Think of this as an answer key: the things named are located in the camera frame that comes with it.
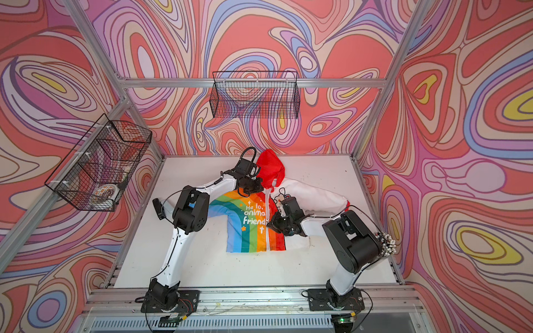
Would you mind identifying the rainbow kids hooded jacket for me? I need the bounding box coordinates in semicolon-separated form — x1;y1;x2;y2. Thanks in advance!
208;149;350;253

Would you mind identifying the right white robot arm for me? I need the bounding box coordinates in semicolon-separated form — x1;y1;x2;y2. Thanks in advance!
267;196;391;301

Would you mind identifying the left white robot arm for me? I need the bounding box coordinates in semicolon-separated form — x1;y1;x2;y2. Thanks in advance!
151;158;264;288

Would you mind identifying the black stapler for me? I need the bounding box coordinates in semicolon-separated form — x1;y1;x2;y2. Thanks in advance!
152;198;166;220

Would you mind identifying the clear cup of pencils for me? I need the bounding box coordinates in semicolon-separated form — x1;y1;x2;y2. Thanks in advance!
374;232;396;258

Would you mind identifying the round tin in basket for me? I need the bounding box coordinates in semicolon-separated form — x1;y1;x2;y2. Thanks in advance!
90;184;119;206

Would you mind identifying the black wire basket back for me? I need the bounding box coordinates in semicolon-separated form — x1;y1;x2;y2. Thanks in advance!
209;70;301;120

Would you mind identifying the black wire basket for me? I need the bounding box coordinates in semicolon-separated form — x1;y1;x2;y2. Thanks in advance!
44;115;152;212
209;70;301;120

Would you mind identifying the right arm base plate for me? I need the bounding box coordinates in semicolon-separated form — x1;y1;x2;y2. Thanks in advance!
304;288;365;313

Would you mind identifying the aluminium cage frame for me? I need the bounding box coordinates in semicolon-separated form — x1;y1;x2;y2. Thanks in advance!
0;0;533;333

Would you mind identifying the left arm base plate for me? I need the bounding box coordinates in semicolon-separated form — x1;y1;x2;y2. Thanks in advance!
141;289;200;315

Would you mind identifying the black wire basket left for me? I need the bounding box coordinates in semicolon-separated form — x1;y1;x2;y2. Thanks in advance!
44;115;152;212

